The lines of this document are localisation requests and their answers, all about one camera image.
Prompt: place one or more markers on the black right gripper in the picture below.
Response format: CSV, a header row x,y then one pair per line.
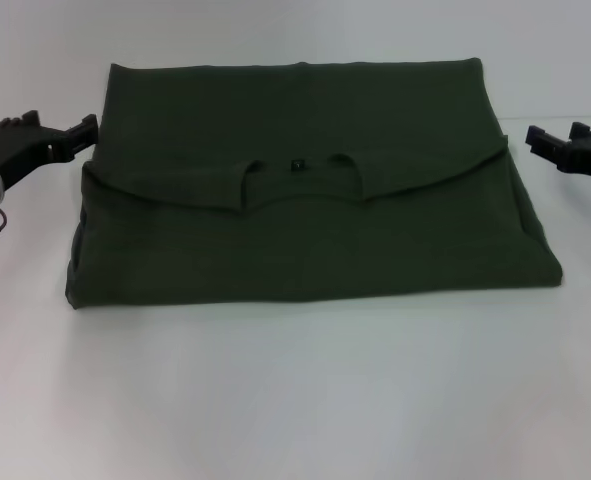
x,y
590,155

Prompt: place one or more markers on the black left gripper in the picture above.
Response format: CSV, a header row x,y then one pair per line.
x,y
20,147

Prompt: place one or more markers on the dark green printed t-shirt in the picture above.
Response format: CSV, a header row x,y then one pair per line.
x,y
300,225

